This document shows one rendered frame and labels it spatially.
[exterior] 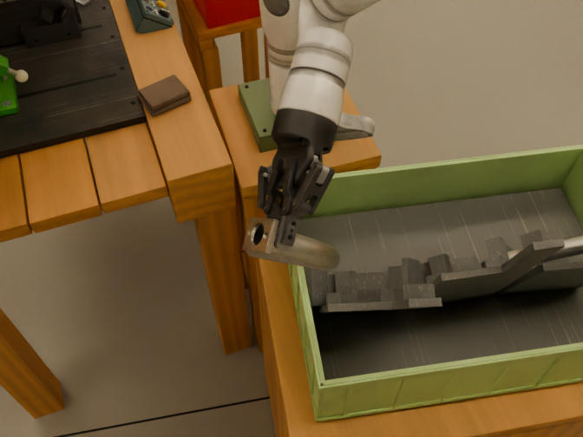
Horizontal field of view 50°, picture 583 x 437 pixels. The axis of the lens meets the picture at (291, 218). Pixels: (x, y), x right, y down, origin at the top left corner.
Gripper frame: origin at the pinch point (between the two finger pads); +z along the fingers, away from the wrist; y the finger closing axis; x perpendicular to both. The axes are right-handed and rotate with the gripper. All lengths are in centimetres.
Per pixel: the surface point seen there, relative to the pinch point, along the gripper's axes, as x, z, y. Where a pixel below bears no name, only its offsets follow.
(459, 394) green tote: 50, 16, -11
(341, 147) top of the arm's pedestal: 40, -27, -48
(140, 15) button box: -1, -50, -87
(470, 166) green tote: 52, -26, -22
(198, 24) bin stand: 18, -59, -98
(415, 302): 22.2, 3.6, 1.8
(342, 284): 27.9, 3.0, -21.5
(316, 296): 24.6, 6.0, -23.5
